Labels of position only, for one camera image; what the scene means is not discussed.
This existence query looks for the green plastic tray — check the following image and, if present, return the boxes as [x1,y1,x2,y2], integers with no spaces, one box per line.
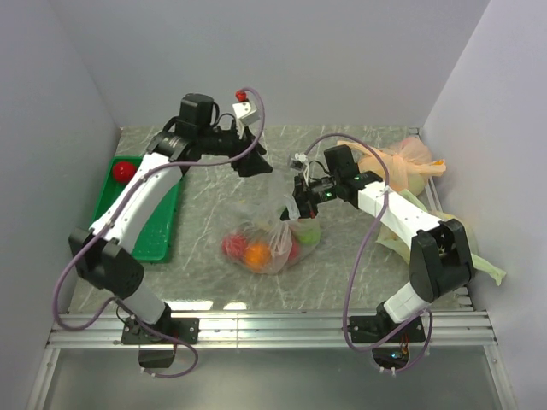
[91,154,182,263]

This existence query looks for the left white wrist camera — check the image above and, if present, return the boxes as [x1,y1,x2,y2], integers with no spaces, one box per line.
[232,89,260,126]

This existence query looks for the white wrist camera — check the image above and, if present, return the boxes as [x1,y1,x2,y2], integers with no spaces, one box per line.
[232,89,260,126]
[289,153,309,183]

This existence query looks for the aluminium mounting rail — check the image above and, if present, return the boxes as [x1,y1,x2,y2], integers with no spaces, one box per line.
[46,311,497,349]

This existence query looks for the clear lemon-print plastic bag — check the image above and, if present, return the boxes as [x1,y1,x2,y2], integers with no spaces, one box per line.
[220,171,319,274]

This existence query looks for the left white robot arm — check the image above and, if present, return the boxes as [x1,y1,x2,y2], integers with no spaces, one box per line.
[68,87,273,343]

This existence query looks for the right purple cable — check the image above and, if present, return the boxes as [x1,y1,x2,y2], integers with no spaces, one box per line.
[303,133,433,375]

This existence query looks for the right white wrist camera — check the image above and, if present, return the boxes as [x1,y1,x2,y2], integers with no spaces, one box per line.
[289,153,309,183]

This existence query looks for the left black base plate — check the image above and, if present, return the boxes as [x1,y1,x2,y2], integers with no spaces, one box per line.
[121,318,199,370]

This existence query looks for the orange tied plastic bag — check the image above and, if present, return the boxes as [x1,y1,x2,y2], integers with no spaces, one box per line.
[337,137,446,196]

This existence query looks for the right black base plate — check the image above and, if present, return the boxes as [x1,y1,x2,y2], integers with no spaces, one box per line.
[349,313,431,373]

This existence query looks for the light green fake fruit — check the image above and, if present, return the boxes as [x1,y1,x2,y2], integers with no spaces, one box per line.
[294,219,321,246]

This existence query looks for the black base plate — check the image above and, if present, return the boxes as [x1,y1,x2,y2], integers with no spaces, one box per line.
[121,318,199,370]
[349,313,431,373]

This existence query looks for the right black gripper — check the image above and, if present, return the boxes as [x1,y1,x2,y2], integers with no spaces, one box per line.
[280,173,340,221]

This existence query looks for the orange fake persimmon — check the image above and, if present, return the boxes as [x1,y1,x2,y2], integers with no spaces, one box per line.
[243,242,271,272]

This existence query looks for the green tied plastic bag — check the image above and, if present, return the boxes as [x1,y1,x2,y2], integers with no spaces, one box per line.
[376,190,507,286]

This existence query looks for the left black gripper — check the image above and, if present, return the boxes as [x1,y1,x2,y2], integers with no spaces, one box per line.
[199,119,273,177]

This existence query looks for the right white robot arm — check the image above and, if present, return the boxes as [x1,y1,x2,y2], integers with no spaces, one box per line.
[291,145,475,341]

